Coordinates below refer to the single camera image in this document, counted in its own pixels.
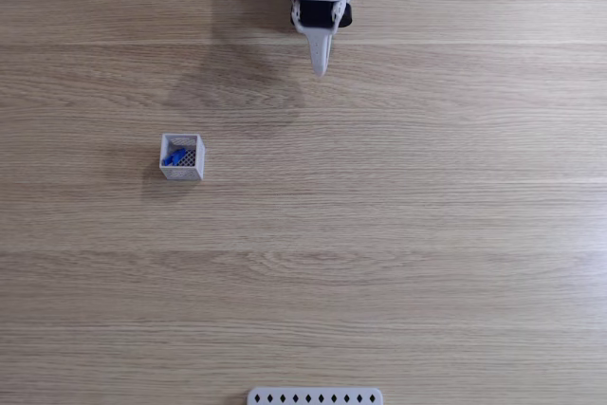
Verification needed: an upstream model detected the small white lattice crate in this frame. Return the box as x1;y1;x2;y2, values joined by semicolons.
158;133;207;182

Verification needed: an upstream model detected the white perforated plate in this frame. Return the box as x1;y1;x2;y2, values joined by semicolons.
246;386;384;405

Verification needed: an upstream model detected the blue peg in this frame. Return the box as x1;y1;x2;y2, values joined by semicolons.
161;148;188;167

